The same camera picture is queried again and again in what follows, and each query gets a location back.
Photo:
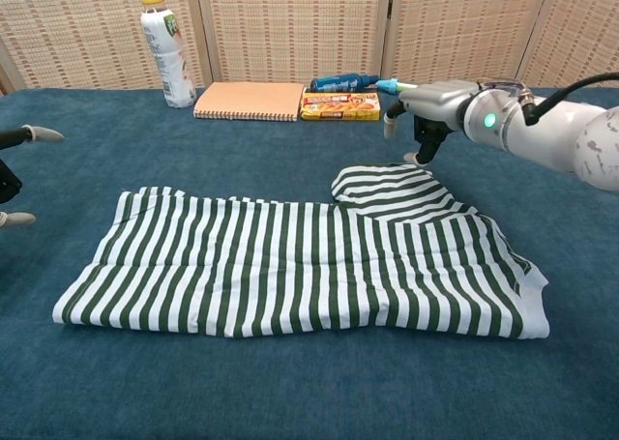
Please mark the orange spiral notebook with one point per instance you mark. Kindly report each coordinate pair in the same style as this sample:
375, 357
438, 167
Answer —
246, 99

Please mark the blue tube bottle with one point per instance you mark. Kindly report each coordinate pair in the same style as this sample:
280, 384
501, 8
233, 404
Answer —
338, 82

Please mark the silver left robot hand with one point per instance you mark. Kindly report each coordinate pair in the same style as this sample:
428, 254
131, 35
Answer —
9, 184

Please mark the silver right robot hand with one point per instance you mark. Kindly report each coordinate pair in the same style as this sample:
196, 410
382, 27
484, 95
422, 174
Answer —
435, 101

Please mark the woven bamboo folding screen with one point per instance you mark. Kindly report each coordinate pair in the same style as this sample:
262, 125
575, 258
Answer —
290, 24

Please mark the green white striped T-shirt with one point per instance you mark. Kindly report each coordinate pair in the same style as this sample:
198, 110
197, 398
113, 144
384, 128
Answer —
242, 266

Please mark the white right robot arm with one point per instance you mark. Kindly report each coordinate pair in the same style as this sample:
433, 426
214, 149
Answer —
556, 135

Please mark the green blue water pump toy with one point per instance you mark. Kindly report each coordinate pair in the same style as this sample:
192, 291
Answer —
387, 85

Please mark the white drink bottle yellow cap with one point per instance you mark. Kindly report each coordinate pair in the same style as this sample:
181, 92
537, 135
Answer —
167, 58

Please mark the blue table cover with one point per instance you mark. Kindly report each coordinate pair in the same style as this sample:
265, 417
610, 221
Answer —
290, 387

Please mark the yellow curry box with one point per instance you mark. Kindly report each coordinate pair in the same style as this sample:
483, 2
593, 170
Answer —
338, 105

